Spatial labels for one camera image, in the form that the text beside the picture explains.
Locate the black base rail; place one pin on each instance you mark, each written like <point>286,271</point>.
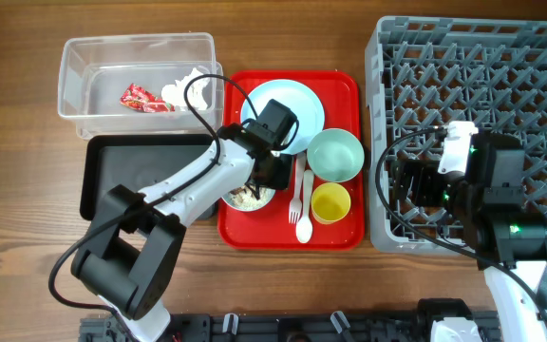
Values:
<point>434,319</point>

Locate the white plastic fork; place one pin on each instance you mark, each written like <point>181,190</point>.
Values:
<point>295,206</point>

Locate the mint green bowl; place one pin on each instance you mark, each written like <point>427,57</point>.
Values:
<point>335,155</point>

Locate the rice and food scraps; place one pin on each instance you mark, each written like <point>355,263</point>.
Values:
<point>247,197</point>

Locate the white napkin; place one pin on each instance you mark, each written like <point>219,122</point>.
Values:
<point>174,94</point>

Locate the white plastic spoon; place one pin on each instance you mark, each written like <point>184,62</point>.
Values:
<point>303,227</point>

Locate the red snack wrapper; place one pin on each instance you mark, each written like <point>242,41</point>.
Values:
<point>137,98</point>

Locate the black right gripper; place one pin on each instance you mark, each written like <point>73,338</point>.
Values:
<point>416,182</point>

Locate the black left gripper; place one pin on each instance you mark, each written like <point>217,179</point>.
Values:
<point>282,178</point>

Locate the clear plastic bin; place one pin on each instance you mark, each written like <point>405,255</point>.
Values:
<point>96,71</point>

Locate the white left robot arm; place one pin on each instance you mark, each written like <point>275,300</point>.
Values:
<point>130,250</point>

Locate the light blue plate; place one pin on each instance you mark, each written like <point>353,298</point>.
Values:
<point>303,103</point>

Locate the red serving tray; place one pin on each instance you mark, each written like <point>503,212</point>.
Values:
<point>268,228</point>

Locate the grey dishwasher rack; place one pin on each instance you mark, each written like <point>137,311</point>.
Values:
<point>423,72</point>

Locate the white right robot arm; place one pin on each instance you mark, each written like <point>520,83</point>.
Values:
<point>509,244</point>

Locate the black plastic tray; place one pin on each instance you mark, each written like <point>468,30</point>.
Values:
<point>134,161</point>

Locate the light blue small bowl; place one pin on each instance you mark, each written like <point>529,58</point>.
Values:
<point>247,202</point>

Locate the yellow plastic cup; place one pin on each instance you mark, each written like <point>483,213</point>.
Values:
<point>330,202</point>

